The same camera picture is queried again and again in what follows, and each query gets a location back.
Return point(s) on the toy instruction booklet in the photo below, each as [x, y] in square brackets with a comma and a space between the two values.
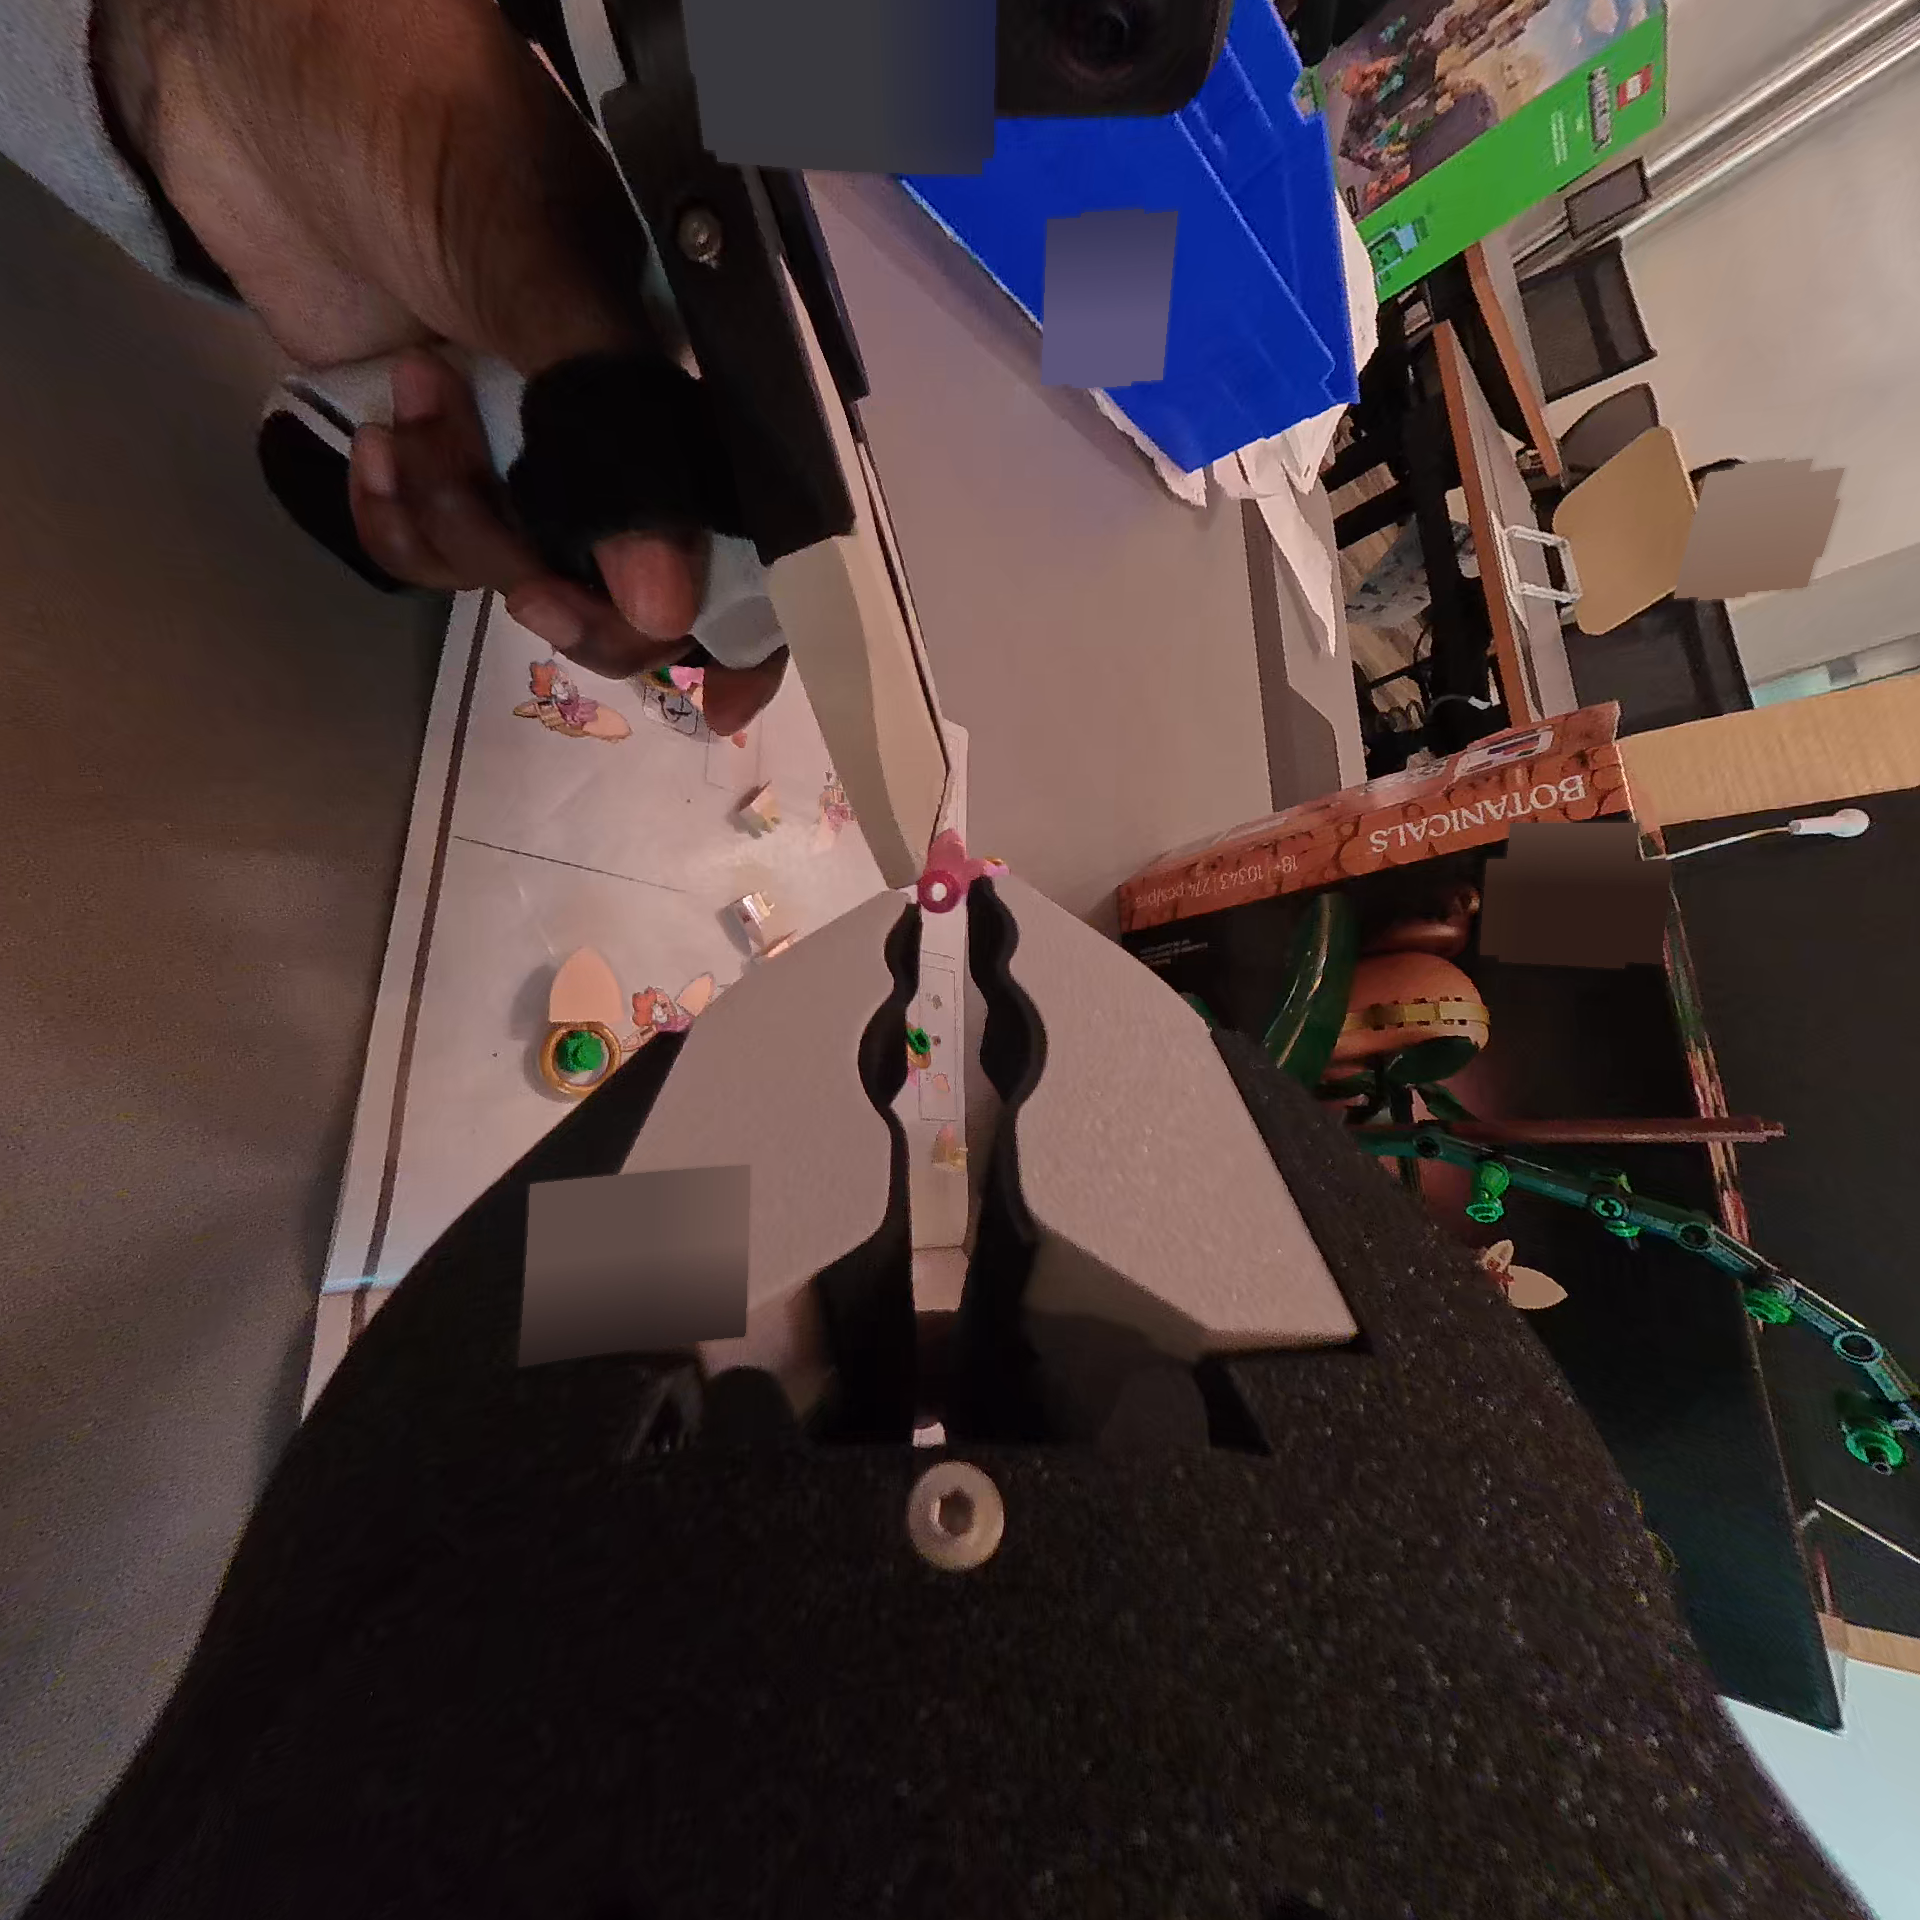
[630, 839]

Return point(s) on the tan chair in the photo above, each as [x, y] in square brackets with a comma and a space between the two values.
[1628, 525]

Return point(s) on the person's left hand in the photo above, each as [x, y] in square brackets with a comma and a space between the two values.
[376, 180]

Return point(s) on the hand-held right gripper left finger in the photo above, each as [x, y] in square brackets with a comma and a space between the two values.
[780, 1080]

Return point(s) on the white plastic bag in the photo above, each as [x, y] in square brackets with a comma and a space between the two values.
[1290, 525]

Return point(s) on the black brown toy box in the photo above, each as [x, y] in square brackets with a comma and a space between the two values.
[1276, 877]

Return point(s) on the light wooden panel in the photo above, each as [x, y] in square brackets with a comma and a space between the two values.
[1769, 750]

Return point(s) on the grey desk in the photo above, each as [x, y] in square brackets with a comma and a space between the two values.
[1049, 602]

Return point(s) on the green toy box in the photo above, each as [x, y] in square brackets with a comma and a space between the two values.
[1499, 162]

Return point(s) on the pink toy flower brick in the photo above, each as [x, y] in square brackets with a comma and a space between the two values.
[944, 887]

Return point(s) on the person's left forearm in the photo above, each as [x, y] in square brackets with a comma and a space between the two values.
[46, 74]

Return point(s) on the metal railing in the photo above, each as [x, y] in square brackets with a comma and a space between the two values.
[1769, 92]

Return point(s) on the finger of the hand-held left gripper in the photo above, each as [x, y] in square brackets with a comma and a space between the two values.
[865, 703]
[955, 781]

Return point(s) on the blue plastic bin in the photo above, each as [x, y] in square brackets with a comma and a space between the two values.
[1244, 228]

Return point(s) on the group of cream toy bricks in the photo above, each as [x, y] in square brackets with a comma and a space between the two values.
[761, 811]

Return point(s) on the wooden table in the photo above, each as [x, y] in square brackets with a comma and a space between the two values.
[1478, 449]

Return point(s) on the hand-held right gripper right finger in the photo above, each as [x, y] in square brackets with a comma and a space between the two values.
[1140, 1155]

